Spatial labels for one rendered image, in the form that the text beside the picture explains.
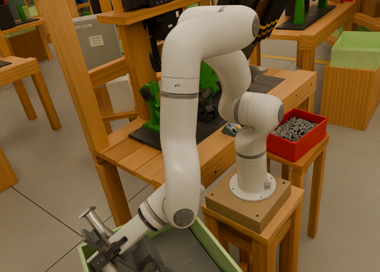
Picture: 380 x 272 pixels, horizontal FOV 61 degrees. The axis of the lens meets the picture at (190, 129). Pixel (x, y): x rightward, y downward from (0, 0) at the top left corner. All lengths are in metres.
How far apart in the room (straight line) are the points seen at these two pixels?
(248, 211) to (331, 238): 1.25
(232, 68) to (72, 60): 0.94
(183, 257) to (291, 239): 0.57
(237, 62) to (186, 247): 0.71
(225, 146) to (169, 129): 0.93
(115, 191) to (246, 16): 1.50
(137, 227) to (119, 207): 1.32
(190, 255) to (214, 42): 0.78
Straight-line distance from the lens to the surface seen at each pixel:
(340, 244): 2.43
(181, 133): 0.74
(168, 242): 1.30
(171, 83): 0.72
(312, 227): 2.36
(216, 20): 0.78
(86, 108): 1.75
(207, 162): 1.55
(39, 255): 2.72
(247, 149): 1.19
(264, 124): 1.10
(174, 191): 0.71
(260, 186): 1.32
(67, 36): 1.65
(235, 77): 0.96
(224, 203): 1.31
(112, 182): 2.01
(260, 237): 1.29
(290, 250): 1.67
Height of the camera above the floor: 1.83
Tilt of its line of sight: 31 degrees down
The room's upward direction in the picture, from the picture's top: 8 degrees counter-clockwise
